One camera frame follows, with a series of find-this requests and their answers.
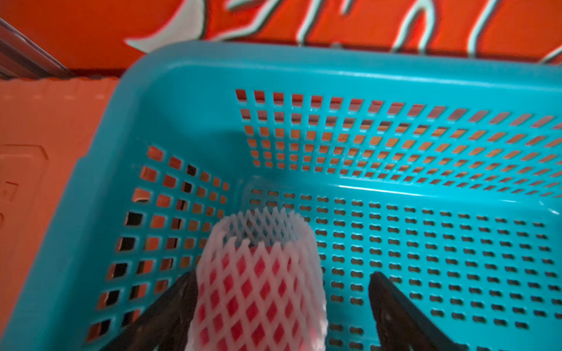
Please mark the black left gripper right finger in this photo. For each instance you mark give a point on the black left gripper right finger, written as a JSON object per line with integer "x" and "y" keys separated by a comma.
{"x": 399, "y": 323}

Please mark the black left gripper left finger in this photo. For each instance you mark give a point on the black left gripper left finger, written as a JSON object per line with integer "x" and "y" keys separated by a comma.
{"x": 165, "y": 324}

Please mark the netted apple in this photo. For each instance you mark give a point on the netted apple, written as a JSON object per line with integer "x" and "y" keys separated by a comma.
{"x": 260, "y": 285}

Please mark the teal left plastic basket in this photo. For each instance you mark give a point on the teal left plastic basket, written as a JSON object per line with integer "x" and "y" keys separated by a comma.
{"x": 444, "y": 174}

